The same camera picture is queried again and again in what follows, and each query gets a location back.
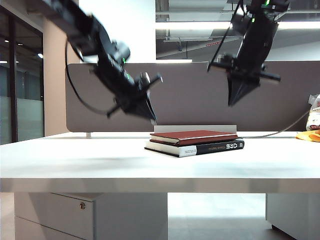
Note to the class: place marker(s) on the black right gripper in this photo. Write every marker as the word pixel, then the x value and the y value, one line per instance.
pixel 257 45

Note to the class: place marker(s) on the red leather-bound book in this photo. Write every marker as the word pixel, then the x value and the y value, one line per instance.
pixel 195 136

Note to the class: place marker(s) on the plain white cabinet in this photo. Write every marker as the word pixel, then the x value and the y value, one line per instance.
pixel 295 212

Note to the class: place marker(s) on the white plastic snack bag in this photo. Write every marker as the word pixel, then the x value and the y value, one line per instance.
pixel 315 120

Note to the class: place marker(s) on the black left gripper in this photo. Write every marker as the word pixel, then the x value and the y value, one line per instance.
pixel 120 87

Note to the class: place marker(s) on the silver partition support bracket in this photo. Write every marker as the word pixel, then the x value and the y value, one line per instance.
pixel 88 135

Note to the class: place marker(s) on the red ceiling sign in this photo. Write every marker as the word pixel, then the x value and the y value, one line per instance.
pixel 213 44

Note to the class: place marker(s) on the short ceiling light strip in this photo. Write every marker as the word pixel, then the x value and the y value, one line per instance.
pixel 175 61

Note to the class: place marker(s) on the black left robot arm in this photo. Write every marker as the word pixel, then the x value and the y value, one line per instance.
pixel 75 22

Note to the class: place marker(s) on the round metal drawer lock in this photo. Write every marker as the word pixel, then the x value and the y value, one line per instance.
pixel 82 206

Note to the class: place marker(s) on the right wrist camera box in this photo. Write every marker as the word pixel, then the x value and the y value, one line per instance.
pixel 225 58

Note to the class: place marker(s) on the grey fabric desk partition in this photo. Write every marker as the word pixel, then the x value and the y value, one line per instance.
pixel 200 100

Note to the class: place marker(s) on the black hardcover book white pages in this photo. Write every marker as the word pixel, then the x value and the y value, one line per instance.
pixel 220 147

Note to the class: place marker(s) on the yellow cloth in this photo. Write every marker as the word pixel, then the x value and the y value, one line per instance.
pixel 310 137

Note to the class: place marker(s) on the white drawer cabinet with lock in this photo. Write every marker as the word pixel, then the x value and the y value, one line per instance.
pixel 62 220

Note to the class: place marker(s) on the long ceiling light strip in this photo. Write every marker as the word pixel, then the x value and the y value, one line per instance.
pixel 187 25

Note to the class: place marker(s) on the dark framed glass partition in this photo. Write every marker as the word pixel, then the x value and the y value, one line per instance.
pixel 27 112

